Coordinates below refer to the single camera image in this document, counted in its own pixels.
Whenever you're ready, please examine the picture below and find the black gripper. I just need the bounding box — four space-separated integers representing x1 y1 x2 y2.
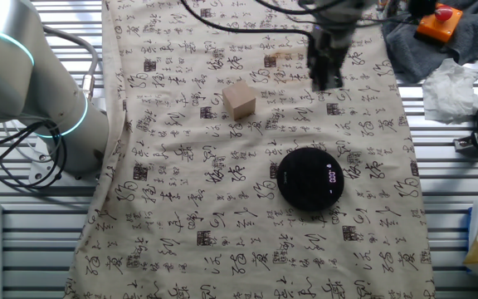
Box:
307 28 350 92

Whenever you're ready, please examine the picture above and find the orange emergency stop box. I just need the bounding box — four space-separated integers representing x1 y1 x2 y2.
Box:
415 2 464 44

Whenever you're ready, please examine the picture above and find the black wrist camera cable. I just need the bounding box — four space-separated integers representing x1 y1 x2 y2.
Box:
179 0 439 42

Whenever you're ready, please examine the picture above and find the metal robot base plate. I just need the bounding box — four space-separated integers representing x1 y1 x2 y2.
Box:
29 136 103 186

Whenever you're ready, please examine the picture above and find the black round digital scale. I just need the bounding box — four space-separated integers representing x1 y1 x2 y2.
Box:
276 146 345 212

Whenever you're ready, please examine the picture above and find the black base cable bundle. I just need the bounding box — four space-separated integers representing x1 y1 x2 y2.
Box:
0 118 69 190

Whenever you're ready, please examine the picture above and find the thick grey robot cable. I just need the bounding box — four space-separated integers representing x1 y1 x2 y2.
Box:
41 24 100 103

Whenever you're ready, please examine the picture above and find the wooden block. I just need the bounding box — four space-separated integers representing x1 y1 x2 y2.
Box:
222 80 257 121

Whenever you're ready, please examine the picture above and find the beige calligraphy print cloth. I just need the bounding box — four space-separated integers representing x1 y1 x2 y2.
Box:
62 0 437 299

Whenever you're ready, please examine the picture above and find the crumpled white tissue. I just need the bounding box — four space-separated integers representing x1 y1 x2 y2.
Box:
421 57 478 125

